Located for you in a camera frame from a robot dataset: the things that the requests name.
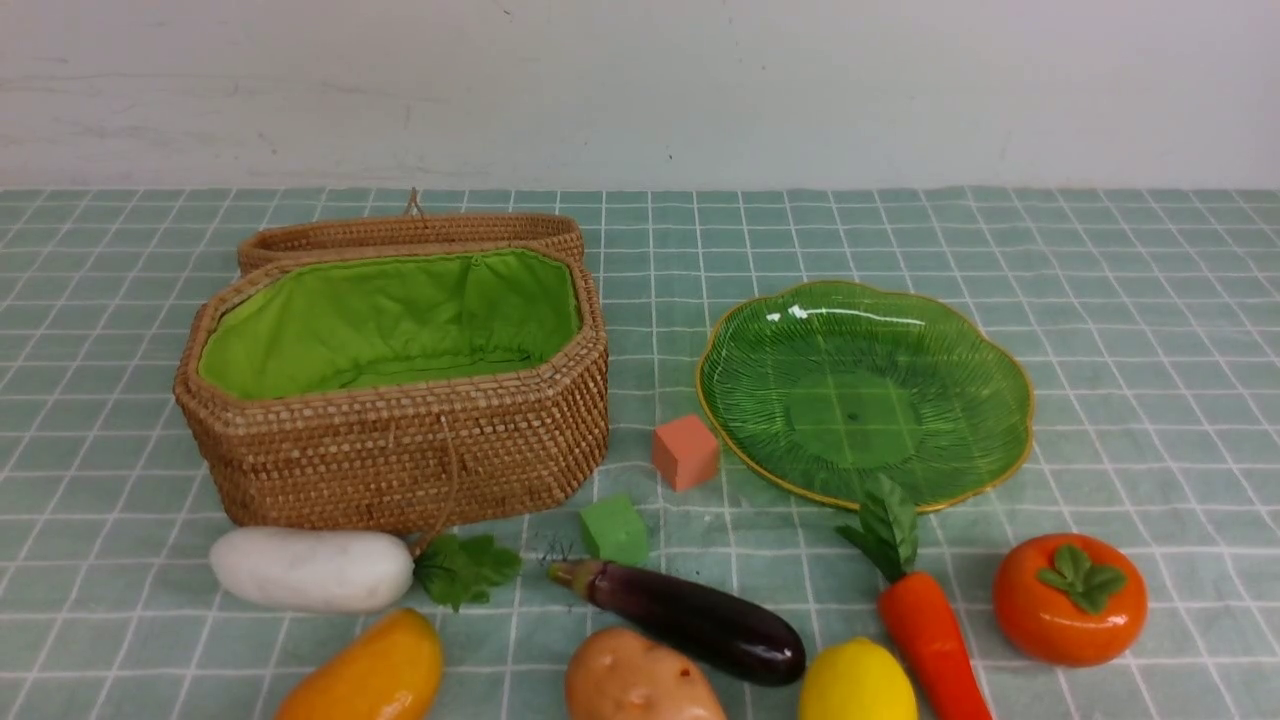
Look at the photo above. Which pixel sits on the dark purple eggplant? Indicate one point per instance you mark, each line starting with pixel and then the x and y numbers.
pixel 737 636

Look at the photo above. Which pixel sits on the brown potato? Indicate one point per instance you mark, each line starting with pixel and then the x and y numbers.
pixel 618 673

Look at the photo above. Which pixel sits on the orange carrot green leaves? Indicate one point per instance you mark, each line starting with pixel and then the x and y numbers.
pixel 914 608

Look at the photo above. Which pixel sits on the yellow lemon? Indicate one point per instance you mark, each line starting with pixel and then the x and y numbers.
pixel 858 679

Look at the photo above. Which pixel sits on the orange yellow mango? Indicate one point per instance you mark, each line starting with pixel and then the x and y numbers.
pixel 392 671

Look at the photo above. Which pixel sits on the white radish with leaves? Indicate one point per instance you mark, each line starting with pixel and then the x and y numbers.
pixel 355 571

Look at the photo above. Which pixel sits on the orange persimmon green calyx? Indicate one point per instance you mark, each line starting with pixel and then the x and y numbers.
pixel 1069 600

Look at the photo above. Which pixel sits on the salmon pink foam cube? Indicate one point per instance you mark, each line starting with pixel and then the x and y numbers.
pixel 685 453

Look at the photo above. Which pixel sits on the green foam cube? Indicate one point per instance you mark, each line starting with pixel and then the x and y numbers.
pixel 613 530

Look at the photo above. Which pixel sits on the green glass leaf plate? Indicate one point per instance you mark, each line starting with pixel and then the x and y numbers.
pixel 828 386

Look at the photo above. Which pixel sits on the woven wicker basket green lining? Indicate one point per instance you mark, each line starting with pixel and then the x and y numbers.
pixel 400 374

